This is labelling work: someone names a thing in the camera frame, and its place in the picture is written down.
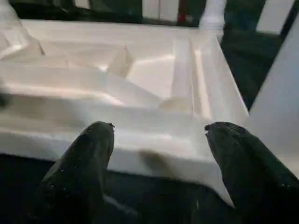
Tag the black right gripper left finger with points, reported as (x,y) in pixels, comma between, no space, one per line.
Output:
(77,177)

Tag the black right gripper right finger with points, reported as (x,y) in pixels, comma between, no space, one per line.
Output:
(257,182)

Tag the white plastic table top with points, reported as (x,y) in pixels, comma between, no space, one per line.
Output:
(140,81)

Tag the black work mat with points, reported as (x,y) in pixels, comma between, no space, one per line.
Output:
(151,200)

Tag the white glass-door cabinet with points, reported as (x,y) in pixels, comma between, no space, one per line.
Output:
(163,9)

